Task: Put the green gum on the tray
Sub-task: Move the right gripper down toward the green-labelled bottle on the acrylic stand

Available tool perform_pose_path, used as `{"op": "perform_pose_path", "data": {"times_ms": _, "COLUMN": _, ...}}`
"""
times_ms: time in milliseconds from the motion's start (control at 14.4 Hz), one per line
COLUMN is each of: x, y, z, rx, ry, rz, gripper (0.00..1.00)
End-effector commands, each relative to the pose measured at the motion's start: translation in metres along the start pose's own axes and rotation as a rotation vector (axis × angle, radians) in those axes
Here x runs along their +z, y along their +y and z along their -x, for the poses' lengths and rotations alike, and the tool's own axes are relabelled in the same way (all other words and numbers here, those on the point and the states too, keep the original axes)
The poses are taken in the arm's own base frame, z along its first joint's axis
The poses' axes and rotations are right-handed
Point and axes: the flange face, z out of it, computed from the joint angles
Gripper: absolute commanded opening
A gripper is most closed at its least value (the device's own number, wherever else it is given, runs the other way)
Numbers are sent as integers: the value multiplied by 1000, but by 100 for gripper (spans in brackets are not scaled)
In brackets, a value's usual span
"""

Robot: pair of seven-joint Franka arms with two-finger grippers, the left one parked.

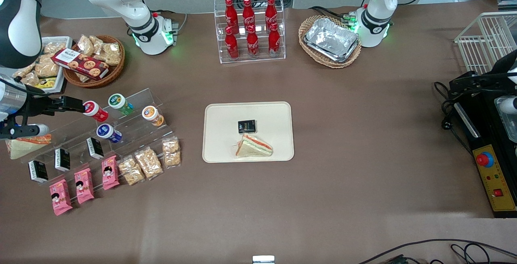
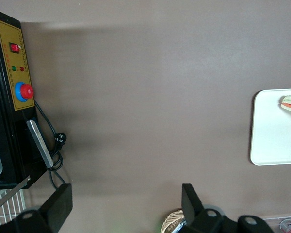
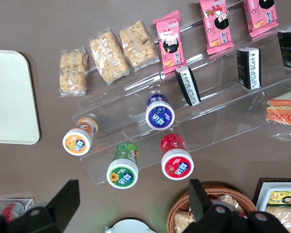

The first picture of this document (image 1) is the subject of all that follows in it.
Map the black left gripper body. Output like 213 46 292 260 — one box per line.
483 72 517 91

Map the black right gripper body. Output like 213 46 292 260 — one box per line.
25 94 61 117

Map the green gum bottle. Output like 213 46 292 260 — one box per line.
108 93 135 116

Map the red gum bottle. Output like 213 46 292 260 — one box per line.
82 100 109 122

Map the blue gum bottle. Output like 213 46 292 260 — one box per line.
97 123 123 144

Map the orange gum bottle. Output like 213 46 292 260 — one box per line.
142 106 165 127

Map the aluminium foil tray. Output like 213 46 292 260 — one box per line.
303 17 360 63

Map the beige plastic tray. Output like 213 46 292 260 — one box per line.
202 101 295 163

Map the yellow snack packet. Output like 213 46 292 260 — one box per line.
34 77 57 90

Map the clear bag of peanut brittle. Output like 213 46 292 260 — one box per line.
77 34 95 57
20 72 40 87
134 147 164 180
118 156 145 186
162 137 182 169
95 42 122 66
35 54 61 79
42 42 67 55
88 35 105 55
12 63 37 79

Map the red cookie box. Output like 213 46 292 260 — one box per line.
51 48 110 80

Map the wrapped triangle sandwich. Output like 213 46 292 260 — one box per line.
235 133 273 158
6 134 53 160

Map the brown wicker basket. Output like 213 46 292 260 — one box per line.
63 35 126 89

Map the white rectangular bin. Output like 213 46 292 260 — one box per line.
11 36 74 95

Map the clear acrylic stepped stand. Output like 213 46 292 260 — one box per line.
20 88 180 175

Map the pink snack packet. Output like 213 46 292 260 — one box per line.
101 156 120 190
49 179 74 216
74 168 95 205

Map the black control box yellow panel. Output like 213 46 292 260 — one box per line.
452 90 517 218

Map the red cola bottle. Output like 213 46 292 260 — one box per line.
225 26 240 60
225 0 239 35
242 0 256 34
265 0 278 32
268 23 281 57
246 25 260 58

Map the light wicker basket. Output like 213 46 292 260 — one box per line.
298 15 362 69

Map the clear acrylic bottle rack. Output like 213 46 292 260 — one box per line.
214 0 286 64

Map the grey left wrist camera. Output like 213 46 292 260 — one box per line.
495 96 517 115

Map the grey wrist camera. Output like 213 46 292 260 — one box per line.
495 96 517 115
0 124 50 140

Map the black cable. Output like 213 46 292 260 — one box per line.
434 81 474 154
357 239 517 264

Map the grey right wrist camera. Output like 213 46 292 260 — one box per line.
0 124 50 140

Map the white wire basket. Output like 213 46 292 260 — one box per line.
454 11 517 75

